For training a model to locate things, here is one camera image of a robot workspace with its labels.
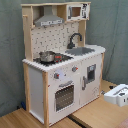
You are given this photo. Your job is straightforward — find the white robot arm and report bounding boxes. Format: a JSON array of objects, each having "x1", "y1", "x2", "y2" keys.
[{"x1": 104, "y1": 84, "x2": 128, "y2": 107}]

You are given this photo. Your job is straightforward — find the wooden toy kitchen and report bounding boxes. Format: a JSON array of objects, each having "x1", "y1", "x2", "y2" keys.
[{"x1": 22, "y1": 2, "x2": 105, "y2": 127}]

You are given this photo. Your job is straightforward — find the black stovetop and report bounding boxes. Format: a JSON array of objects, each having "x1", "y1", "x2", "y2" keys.
[{"x1": 34, "y1": 53, "x2": 71, "y2": 66}]

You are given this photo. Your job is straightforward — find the red right stove knob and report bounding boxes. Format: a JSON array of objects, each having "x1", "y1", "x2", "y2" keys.
[{"x1": 72, "y1": 66, "x2": 78, "y2": 72}]

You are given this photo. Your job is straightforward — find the red stove knob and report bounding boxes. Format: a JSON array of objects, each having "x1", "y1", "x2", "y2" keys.
[
  {"x1": 72, "y1": 66, "x2": 78, "y2": 72},
  {"x1": 54, "y1": 73, "x2": 60, "y2": 79}
]

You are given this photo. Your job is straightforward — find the red left stove knob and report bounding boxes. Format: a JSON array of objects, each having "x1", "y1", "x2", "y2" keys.
[{"x1": 54, "y1": 73, "x2": 60, "y2": 79}]

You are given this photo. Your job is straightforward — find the silver cooking pot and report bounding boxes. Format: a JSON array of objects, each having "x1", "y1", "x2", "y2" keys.
[{"x1": 39, "y1": 51, "x2": 55, "y2": 62}]

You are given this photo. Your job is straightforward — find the grey sink basin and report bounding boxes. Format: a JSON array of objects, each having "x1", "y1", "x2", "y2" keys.
[{"x1": 66, "y1": 47, "x2": 94, "y2": 56}]

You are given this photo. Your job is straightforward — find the black toy faucet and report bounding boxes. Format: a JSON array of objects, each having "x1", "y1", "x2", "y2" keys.
[{"x1": 67, "y1": 33, "x2": 82, "y2": 49}]

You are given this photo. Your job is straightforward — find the white cabinet door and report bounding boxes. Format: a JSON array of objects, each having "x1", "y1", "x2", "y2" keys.
[{"x1": 80, "y1": 55, "x2": 102, "y2": 106}]

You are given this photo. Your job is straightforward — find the oven door with window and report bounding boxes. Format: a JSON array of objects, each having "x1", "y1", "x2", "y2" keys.
[{"x1": 55, "y1": 80, "x2": 75, "y2": 112}]

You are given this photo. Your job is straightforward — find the grey range hood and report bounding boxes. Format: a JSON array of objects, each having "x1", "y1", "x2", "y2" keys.
[{"x1": 35, "y1": 6, "x2": 64, "y2": 27}]

